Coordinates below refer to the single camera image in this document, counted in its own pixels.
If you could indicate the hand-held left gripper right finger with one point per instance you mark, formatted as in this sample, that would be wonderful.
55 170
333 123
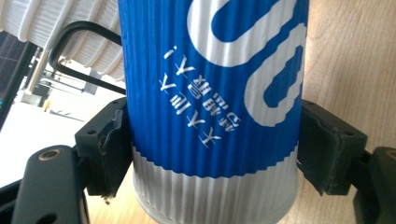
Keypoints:
330 152

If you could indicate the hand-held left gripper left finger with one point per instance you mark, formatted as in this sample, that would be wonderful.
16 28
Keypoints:
106 155

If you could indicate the blue ribbed paper cup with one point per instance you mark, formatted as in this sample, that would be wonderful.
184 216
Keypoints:
193 140

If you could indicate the metal stand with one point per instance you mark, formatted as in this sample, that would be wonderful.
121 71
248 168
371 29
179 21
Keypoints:
37 71

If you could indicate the dark monitor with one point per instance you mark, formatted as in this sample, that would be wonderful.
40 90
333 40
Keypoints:
9 68

